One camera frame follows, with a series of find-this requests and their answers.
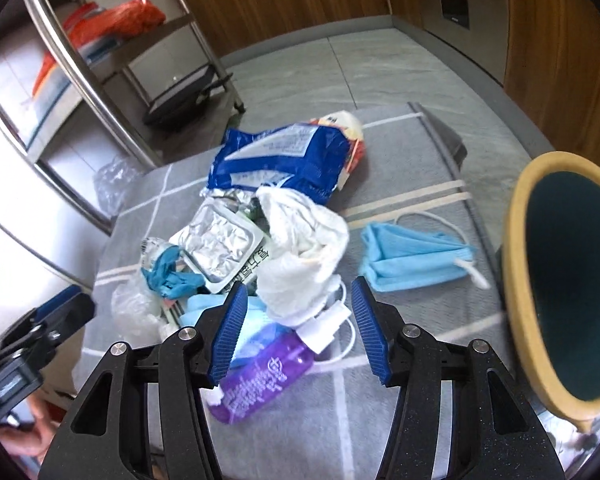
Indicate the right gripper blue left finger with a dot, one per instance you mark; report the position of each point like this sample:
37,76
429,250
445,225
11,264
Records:
227,331

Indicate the silver foil tray lid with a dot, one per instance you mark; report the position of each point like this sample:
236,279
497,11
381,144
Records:
217,243

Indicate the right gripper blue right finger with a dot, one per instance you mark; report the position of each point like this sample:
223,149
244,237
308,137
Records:
368,316

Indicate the blue white snack bag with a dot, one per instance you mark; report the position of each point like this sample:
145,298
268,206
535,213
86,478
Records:
307,158

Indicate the clear plastic bag on shelf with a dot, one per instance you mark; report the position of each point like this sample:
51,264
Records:
113,181

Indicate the clear plastic bag on table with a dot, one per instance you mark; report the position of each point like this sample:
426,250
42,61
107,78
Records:
138,312

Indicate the orange red plastic bag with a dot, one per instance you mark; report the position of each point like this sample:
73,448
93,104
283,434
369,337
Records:
94,30

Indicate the white crumpled tissue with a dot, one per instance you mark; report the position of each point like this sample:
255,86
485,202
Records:
308,242

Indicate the purple plastic bottle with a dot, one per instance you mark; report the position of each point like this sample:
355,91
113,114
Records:
277,367

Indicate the green white medicine box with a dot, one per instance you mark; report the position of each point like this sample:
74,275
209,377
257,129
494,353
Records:
247,274

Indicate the stainless steel rack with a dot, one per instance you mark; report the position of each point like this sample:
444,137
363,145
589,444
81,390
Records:
88,83

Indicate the stainless steel oven drawers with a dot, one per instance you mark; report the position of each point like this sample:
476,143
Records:
477,28

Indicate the person's left hand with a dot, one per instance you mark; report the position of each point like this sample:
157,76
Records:
35,441

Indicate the red floral paper bowl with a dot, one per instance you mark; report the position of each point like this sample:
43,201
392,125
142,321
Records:
352,129

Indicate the teal bin with yellow rim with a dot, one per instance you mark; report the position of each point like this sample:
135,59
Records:
551,275

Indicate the wooden kitchen cabinets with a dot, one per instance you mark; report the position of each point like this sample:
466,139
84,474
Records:
545,54

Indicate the teal crumpled glove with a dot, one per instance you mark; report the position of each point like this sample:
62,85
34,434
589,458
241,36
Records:
167,282

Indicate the black tray on rack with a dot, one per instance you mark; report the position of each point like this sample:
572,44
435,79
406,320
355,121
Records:
185,100

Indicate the light blue face mask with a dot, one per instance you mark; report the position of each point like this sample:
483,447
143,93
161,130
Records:
398,258

